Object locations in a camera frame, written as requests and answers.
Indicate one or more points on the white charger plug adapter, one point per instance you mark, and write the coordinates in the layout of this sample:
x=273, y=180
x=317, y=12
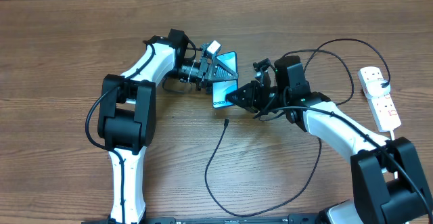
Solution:
x=377, y=88

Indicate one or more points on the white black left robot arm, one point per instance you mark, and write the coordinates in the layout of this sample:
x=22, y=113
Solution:
x=127, y=109

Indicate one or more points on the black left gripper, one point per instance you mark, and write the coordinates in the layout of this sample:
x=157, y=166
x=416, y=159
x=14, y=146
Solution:
x=208, y=74

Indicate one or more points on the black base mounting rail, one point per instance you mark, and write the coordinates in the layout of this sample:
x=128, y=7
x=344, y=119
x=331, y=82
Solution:
x=304, y=218

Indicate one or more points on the white power strip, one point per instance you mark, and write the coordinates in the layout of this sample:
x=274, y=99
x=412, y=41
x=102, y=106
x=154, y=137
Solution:
x=383, y=109

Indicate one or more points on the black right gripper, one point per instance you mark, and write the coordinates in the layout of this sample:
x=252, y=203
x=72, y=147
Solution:
x=251, y=93

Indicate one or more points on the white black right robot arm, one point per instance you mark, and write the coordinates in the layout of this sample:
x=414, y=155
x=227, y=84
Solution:
x=388, y=181

